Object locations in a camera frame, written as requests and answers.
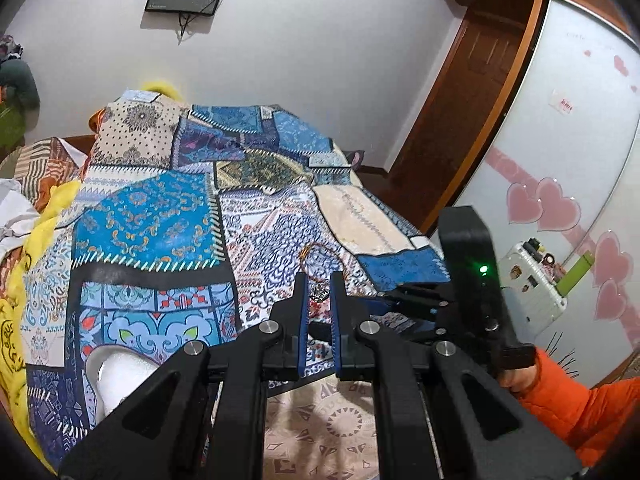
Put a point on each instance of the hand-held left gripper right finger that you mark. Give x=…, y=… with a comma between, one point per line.
x=334, y=312

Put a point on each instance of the white cloth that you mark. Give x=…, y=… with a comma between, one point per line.
x=17, y=215

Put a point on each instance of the red label sticker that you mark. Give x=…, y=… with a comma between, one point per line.
x=564, y=103

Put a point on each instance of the striped orange bedsheet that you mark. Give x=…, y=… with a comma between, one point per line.
x=40, y=170

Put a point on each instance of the brown wooden door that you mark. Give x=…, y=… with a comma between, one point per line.
x=450, y=110

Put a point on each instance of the yellow cloth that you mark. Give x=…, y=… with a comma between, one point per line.
x=35, y=240

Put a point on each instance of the pink ribbon sticker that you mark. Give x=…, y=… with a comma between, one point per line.
x=515, y=167

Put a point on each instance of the person's right forearm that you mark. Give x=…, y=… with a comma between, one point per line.
x=585, y=410

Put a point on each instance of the white bowl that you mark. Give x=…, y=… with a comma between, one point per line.
x=120, y=375

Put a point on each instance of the pile of clothes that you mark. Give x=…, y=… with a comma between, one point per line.
x=17, y=75

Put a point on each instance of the white sliding wardrobe door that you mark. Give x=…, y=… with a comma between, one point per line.
x=575, y=135

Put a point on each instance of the pink heart sticker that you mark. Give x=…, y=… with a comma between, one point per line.
x=524, y=205
x=559, y=206
x=613, y=260
x=610, y=302

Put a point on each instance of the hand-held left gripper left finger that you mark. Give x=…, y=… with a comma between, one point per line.
x=302, y=312

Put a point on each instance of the green cloth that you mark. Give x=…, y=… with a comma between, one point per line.
x=10, y=125

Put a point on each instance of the green bottle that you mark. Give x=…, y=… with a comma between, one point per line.
x=576, y=272

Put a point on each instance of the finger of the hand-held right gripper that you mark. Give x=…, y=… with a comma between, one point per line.
x=420, y=327
x=420, y=295

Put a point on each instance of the blue patchwork blanket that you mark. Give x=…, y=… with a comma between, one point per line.
x=175, y=220

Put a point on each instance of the person's right hand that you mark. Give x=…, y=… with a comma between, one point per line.
x=520, y=381

